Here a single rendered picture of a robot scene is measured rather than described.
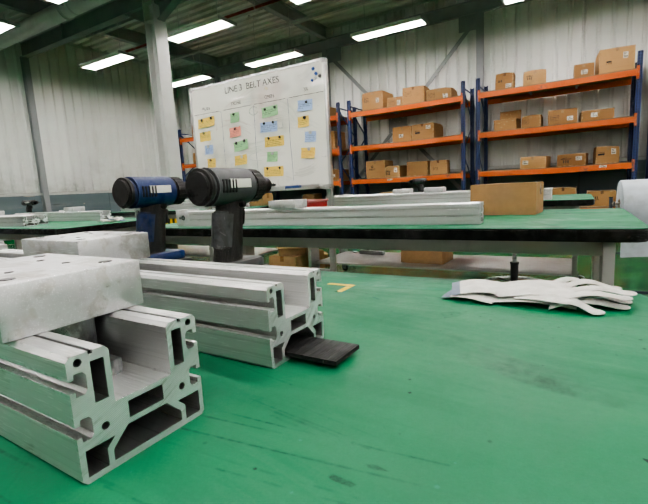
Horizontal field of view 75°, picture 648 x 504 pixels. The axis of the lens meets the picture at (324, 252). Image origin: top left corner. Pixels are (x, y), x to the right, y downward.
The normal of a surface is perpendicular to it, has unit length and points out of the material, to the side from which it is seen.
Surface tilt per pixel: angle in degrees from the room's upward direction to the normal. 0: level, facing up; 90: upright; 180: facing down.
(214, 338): 90
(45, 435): 90
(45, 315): 90
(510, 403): 0
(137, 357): 90
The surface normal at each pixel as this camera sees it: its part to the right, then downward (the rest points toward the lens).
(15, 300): 0.85, 0.04
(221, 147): -0.51, 0.15
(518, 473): -0.05, -0.99
